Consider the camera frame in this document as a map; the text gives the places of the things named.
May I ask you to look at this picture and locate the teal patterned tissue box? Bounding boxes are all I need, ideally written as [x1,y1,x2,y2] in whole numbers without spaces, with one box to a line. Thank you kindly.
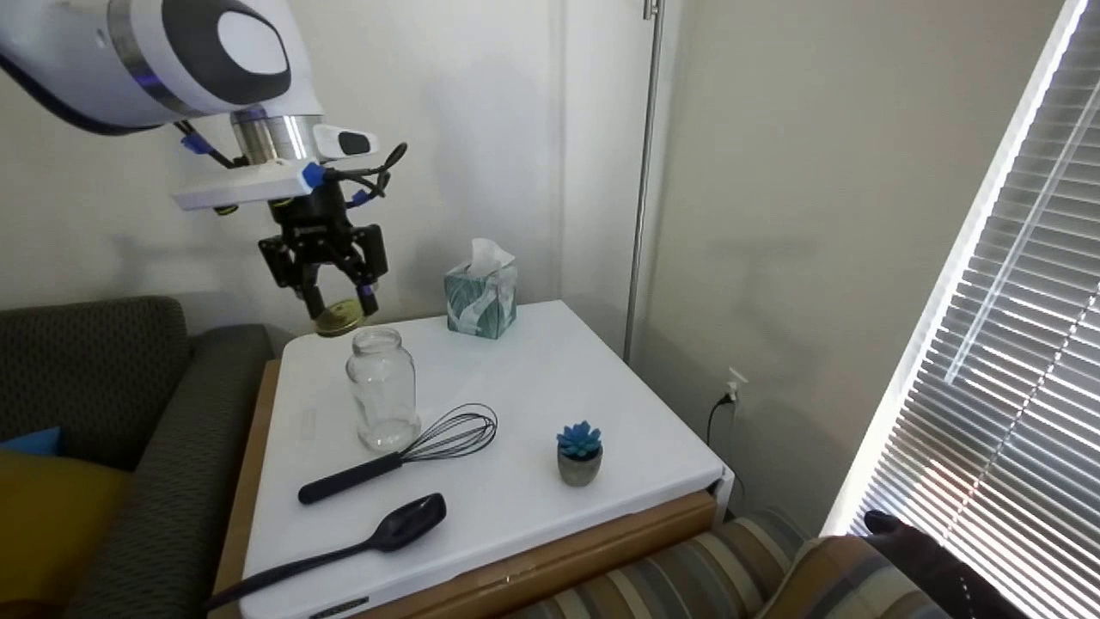
[439,235,520,343]

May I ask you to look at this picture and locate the black wire whisk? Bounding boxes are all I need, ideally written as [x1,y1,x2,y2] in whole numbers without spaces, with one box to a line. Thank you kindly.
[296,399,503,509]

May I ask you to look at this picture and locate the black plastic spatula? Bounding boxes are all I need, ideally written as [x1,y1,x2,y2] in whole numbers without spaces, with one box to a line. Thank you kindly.
[201,487,451,611]

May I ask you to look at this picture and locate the dark grey sofa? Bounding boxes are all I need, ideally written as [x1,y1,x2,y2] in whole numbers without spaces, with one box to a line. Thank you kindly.
[0,296,288,619]

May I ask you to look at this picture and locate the gold metal jar lid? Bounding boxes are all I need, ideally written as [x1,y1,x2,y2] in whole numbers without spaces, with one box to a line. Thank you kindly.
[313,296,368,340]

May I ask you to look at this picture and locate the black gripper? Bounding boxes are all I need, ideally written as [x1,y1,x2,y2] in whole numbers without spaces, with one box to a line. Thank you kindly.
[258,183,389,322]

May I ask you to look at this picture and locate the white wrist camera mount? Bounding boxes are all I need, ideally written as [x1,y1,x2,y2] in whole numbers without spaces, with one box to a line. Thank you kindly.
[173,118,378,215]

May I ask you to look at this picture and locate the wall outlet with plug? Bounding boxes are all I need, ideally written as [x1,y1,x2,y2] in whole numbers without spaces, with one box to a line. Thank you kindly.
[700,364,748,449]

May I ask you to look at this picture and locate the thin vertical wall pole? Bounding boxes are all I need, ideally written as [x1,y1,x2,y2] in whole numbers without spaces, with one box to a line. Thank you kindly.
[618,0,668,361]

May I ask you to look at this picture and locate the blue cushion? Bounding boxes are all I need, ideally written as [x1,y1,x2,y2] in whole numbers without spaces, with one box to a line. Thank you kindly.
[0,423,66,461]

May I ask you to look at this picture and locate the striped sofa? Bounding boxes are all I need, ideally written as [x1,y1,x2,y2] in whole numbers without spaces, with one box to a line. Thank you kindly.
[503,513,956,619]

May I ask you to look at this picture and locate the clear glass jar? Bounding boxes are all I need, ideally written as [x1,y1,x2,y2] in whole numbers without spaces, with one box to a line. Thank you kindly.
[339,328,421,454]

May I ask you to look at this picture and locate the black cable bundle blue connectors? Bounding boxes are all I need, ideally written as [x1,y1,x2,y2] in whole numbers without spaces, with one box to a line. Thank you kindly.
[173,118,411,212]

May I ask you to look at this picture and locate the small blue potted succulent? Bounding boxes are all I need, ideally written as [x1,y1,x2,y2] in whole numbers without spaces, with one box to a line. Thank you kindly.
[553,421,604,487]

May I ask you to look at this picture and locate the white window blinds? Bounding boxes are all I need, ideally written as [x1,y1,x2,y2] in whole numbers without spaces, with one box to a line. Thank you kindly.
[822,0,1100,619]

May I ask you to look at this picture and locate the yellow cushion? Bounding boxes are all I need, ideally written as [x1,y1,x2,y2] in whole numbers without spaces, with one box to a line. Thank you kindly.
[0,448,132,611]

